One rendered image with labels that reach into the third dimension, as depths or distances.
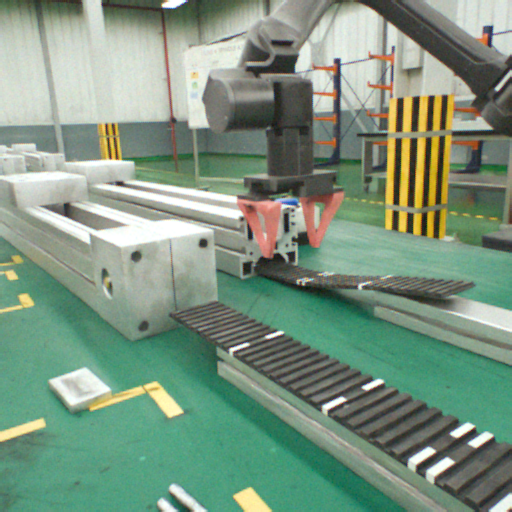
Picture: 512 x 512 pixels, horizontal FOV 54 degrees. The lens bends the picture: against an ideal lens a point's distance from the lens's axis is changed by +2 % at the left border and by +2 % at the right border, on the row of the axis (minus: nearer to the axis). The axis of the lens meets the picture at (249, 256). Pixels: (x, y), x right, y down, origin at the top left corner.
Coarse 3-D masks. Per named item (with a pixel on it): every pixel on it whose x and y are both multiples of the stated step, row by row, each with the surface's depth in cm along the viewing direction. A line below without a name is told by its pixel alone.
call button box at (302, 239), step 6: (300, 204) 85; (300, 210) 80; (318, 210) 82; (300, 216) 80; (318, 216) 83; (300, 222) 80; (318, 222) 83; (300, 228) 81; (300, 234) 81; (306, 234) 82; (294, 240) 80; (300, 240) 81; (306, 240) 82
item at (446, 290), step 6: (450, 282) 47; (456, 282) 47; (462, 282) 47; (468, 282) 46; (438, 288) 45; (444, 288) 46; (450, 288) 45; (456, 288) 45; (462, 288) 45; (468, 288) 46; (426, 294) 45; (432, 294) 44; (438, 294) 44; (444, 294) 44; (450, 294) 44
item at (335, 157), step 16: (336, 64) 1052; (336, 80) 1060; (320, 96) 1116; (336, 96) 1068; (336, 112) 1077; (368, 112) 918; (336, 128) 1086; (336, 144) 1096; (384, 144) 953; (336, 160) 1104; (384, 160) 966
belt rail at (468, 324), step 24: (384, 312) 50; (408, 312) 48; (432, 312) 45; (456, 312) 44; (480, 312) 43; (504, 312) 43; (432, 336) 46; (456, 336) 44; (480, 336) 43; (504, 336) 40; (504, 360) 41
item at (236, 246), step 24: (96, 192) 110; (120, 192) 95; (144, 192) 90; (168, 192) 95; (192, 192) 88; (144, 216) 88; (168, 216) 80; (192, 216) 73; (216, 216) 67; (240, 216) 63; (288, 216) 68; (216, 240) 69; (240, 240) 64; (288, 240) 69; (216, 264) 70; (240, 264) 65
